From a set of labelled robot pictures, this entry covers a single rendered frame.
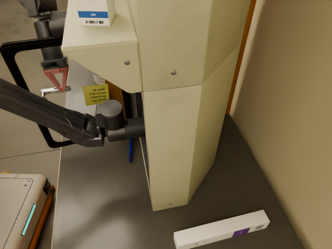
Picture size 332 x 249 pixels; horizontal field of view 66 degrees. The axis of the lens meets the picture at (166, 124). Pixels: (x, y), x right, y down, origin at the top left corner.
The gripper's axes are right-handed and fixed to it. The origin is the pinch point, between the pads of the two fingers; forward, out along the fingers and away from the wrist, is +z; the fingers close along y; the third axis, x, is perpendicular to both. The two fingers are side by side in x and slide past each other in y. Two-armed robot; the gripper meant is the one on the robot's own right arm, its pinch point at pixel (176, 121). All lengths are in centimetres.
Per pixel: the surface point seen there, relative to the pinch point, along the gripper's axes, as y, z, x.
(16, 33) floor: 332, -151, 115
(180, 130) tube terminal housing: -14.5, -2.8, -11.9
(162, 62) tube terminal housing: -14.5, -6.3, -29.4
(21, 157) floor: 99, -105, 116
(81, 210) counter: -9.5, -32.3, 23.1
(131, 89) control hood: -14.5, -12.0, -24.8
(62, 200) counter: -4.6, -38.5, 23.0
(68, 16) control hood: -3.3, -20.6, -33.8
